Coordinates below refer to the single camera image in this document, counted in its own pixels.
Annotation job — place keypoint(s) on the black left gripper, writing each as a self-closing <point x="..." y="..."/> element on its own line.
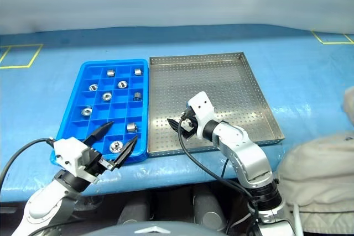
<point x="94" y="164"/>

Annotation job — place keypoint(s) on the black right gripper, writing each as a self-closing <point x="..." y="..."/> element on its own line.
<point x="193" y="129"/>

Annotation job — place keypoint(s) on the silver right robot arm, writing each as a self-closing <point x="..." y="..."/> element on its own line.
<point x="243" y="153"/>

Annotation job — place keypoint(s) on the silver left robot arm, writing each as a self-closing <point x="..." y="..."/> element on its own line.
<point x="41" y="208"/>

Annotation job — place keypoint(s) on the blue compartment tray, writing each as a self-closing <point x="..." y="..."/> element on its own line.
<point x="80" y="128"/>

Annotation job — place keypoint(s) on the perforated steel tray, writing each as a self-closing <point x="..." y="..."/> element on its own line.
<point x="207" y="81"/>

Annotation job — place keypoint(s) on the dark rounded cylinder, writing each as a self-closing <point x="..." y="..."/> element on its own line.
<point x="132" y="208"/>
<point x="208" y="208"/>

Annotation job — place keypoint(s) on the grey rounded robot torso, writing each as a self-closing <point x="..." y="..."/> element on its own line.
<point x="152" y="230"/>

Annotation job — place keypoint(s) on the blue plastic table cover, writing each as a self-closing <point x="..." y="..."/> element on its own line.
<point x="304" y="81"/>

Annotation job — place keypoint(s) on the person in beige clothing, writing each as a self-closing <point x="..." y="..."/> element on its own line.
<point x="318" y="178"/>

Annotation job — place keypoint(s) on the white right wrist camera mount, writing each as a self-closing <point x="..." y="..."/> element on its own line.
<point x="203" y="106"/>

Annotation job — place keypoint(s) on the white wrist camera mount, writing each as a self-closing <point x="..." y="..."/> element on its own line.
<point x="69" y="153"/>
<point x="203" y="106"/>

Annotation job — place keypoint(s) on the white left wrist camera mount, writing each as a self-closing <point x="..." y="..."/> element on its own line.
<point x="69" y="153"/>

